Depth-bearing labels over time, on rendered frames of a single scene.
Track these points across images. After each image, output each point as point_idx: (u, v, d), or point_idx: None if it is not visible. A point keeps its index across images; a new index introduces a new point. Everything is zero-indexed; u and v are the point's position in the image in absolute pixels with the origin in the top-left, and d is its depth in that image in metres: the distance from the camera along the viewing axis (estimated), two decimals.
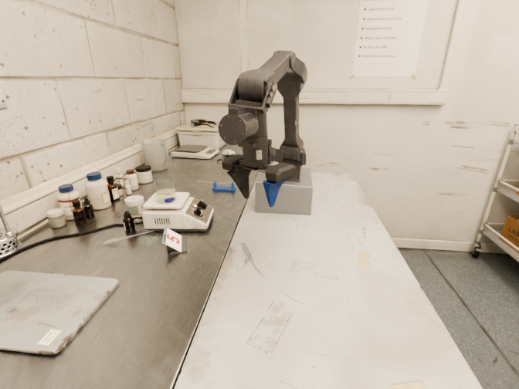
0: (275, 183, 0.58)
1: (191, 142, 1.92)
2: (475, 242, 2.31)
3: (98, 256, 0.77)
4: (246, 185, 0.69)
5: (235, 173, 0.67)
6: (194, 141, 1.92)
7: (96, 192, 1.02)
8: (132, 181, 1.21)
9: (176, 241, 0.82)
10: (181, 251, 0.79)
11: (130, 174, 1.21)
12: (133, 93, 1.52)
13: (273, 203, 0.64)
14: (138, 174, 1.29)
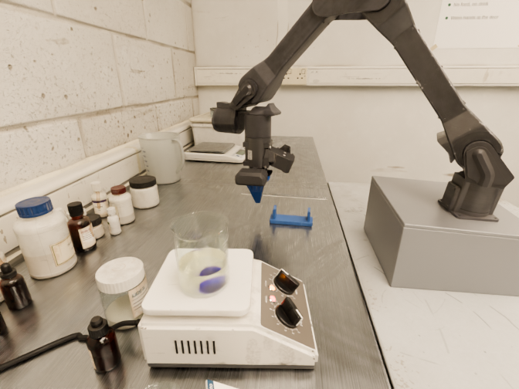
0: None
1: (211, 138, 1.36)
2: None
3: None
4: None
5: None
6: (215, 137, 1.35)
7: (37, 243, 0.46)
8: (122, 209, 0.65)
9: None
10: None
11: (120, 195, 0.65)
12: (128, 59, 0.96)
13: (258, 200, 0.66)
14: (134, 191, 0.73)
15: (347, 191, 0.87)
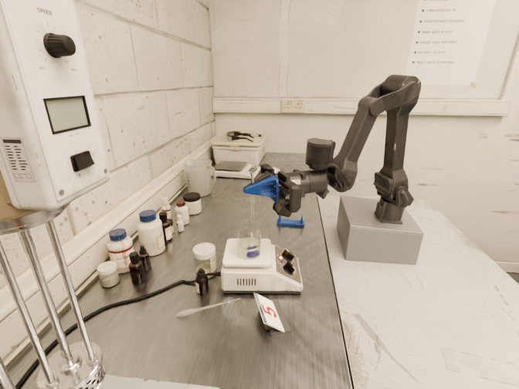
0: (278, 183, 0.63)
1: (228, 157, 1.73)
2: None
3: (177, 339, 0.59)
4: (256, 189, 0.66)
5: (270, 176, 0.67)
6: (231, 157, 1.73)
7: (150, 236, 0.83)
8: (183, 215, 1.02)
9: (273, 314, 0.63)
10: (283, 330, 0.60)
11: (182, 207, 1.02)
12: (173, 106, 1.33)
13: (248, 192, 0.65)
14: (187, 203, 1.10)
15: (330, 201, 1.24)
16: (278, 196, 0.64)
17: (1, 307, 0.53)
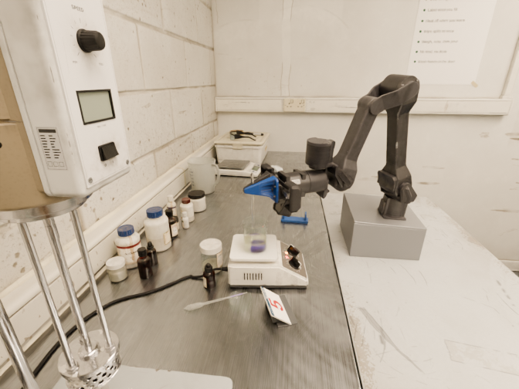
0: (278, 183, 0.63)
1: (231, 156, 1.74)
2: None
3: (186, 331, 0.60)
4: (256, 189, 0.66)
5: (270, 176, 0.67)
6: (234, 155, 1.74)
7: (157, 232, 0.84)
8: (188, 212, 1.04)
9: (279, 307, 0.64)
10: (290, 323, 0.61)
11: (187, 204, 1.03)
12: (178, 105, 1.34)
13: (248, 192, 0.65)
14: (191, 201, 1.11)
15: (333, 199, 1.25)
16: (278, 196, 0.64)
17: (15, 299, 0.54)
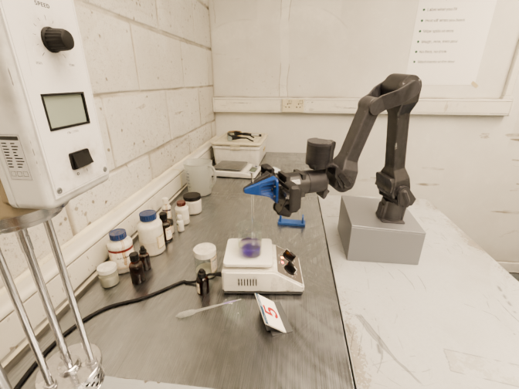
0: (278, 183, 0.63)
1: (228, 157, 1.73)
2: None
3: (178, 339, 0.58)
4: (256, 189, 0.66)
5: (270, 176, 0.67)
6: (231, 157, 1.72)
7: (150, 236, 0.83)
8: (183, 215, 1.02)
9: (274, 315, 0.62)
10: (285, 331, 0.59)
11: (182, 207, 1.02)
12: (174, 105, 1.33)
13: (248, 192, 0.65)
14: (188, 203, 1.09)
15: (331, 201, 1.23)
16: (278, 196, 0.64)
17: None
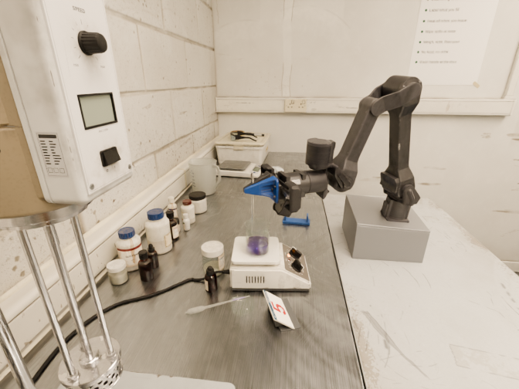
0: (278, 183, 0.63)
1: (232, 157, 1.74)
2: None
3: (188, 336, 0.59)
4: (256, 189, 0.66)
5: (270, 176, 0.67)
6: (235, 156, 1.73)
7: (158, 234, 0.84)
8: (189, 214, 1.03)
9: (283, 311, 0.63)
10: (293, 327, 0.60)
11: (188, 205, 1.03)
12: (178, 105, 1.34)
13: (248, 192, 0.65)
14: (193, 202, 1.10)
15: (334, 201, 1.25)
16: (278, 196, 0.64)
17: (15, 304, 0.53)
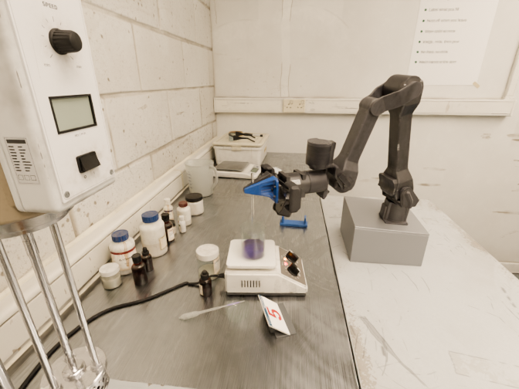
0: (278, 183, 0.63)
1: (229, 157, 1.72)
2: None
3: (181, 342, 0.58)
4: (256, 189, 0.66)
5: (270, 176, 0.67)
6: (232, 157, 1.72)
7: (153, 237, 0.82)
8: (185, 216, 1.02)
9: (278, 316, 0.62)
10: (289, 333, 0.59)
11: (184, 208, 1.01)
12: (175, 106, 1.32)
13: (248, 191, 0.65)
14: (189, 204, 1.09)
15: (333, 202, 1.23)
16: (278, 196, 0.64)
17: (2, 310, 0.52)
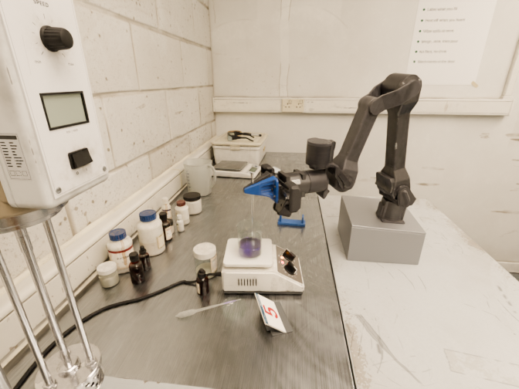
0: (278, 183, 0.63)
1: (228, 157, 1.73)
2: None
3: (178, 339, 0.58)
4: (256, 189, 0.66)
5: (270, 176, 0.67)
6: (231, 157, 1.72)
7: (150, 236, 0.83)
8: (183, 215, 1.02)
9: (274, 315, 0.62)
10: (285, 331, 0.59)
11: (182, 207, 1.01)
12: (174, 105, 1.32)
13: (248, 192, 0.65)
14: (188, 203, 1.09)
15: (331, 201, 1.23)
16: (278, 196, 0.64)
17: None
